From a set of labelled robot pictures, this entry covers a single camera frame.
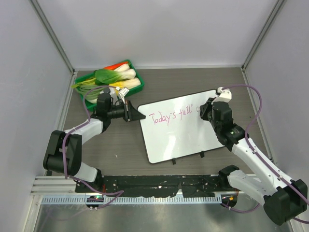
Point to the green bok choy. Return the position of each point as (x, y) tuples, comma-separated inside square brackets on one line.
[(104, 76)]

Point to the orange carrot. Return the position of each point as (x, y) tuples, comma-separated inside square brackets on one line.
[(114, 66)]

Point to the green plastic tray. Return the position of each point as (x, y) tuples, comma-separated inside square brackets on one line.
[(90, 78)]

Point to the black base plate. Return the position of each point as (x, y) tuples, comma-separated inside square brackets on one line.
[(158, 186)]

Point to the white bottle grey cap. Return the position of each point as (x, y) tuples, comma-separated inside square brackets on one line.
[(111, 91)]

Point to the white bok choy stalk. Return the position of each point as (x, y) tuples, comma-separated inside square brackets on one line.
[(122, 68)]

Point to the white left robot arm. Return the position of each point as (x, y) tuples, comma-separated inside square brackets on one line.
[(64, 151)]

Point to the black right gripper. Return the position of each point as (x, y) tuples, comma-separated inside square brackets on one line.
[(205, 108)]

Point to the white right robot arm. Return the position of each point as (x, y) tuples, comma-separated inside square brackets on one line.
[(281, 197)]

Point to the white whiteboard black frame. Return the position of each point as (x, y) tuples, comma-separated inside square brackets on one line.
[(173, 128)]

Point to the green long beans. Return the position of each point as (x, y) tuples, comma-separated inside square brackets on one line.
[(88, 90)]

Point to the slotted grey cable duct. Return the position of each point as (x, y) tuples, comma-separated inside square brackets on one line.
[(93, 199)]

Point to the yellow white cabbage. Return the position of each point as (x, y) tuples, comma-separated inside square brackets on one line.
[(134, 85)]

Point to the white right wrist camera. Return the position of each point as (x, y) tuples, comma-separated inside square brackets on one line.
[(223, 95)]

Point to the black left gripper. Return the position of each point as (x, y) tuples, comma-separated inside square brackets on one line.
[(131, 114)]

